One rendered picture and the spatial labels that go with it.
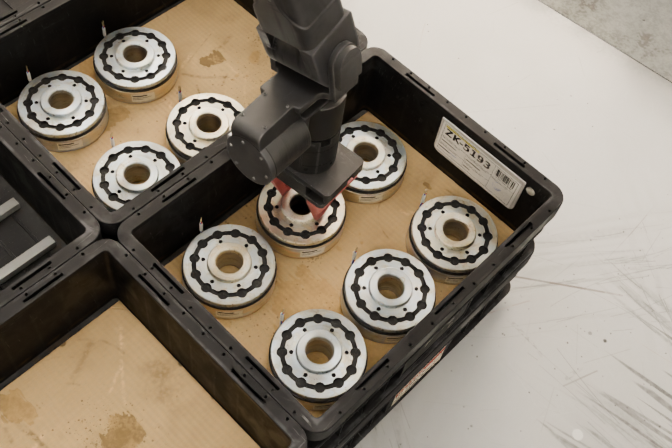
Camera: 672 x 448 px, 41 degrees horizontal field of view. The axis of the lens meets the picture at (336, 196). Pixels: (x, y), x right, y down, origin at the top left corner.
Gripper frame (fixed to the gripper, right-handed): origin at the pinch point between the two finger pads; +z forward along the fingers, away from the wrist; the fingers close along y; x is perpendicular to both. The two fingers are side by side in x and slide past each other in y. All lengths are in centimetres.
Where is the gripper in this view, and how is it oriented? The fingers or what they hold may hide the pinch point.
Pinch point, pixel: (303, 200)
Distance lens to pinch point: 102.4
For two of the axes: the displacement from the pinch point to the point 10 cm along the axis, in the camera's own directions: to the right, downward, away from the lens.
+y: 7.8, 5.6, -2.8
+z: -1.0, 5.6, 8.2
